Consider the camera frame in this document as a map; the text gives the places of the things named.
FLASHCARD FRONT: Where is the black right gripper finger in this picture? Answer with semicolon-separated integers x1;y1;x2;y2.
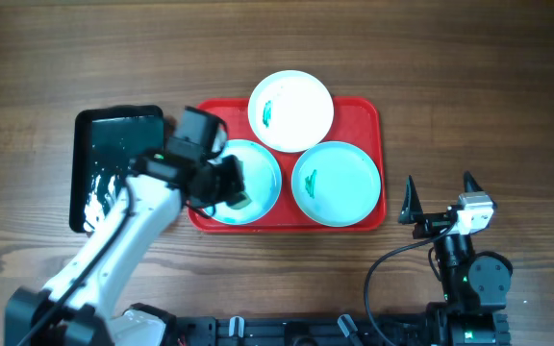
463;171;497;210
398;176;423;225

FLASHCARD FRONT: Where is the green yellow sponge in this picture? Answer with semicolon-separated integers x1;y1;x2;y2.
226;191;252;210

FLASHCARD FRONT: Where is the light blue plate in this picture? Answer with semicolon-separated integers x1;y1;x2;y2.
204;139;282;225
290;141;382;227

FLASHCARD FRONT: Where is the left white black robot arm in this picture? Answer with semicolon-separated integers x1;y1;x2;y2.
4;137;243;345

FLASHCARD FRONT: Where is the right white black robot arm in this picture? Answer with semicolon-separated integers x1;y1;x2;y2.
398;172;514;346

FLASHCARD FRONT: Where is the black water tray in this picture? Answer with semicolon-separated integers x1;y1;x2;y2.
68;105;165;233

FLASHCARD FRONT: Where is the white plate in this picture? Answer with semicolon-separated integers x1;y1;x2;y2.
247;70;335;153

